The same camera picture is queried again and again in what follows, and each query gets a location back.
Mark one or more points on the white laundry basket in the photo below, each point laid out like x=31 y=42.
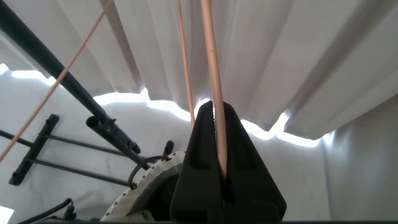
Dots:
x=146 y=189

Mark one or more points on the black clothes rack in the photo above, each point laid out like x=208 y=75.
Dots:
x=46 y=60

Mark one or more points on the white curtain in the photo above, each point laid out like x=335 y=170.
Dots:
x=280 y=46

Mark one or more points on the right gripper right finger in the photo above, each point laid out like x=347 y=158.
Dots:
x=252 y=189

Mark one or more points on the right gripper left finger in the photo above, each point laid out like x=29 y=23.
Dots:
x=196 y=186

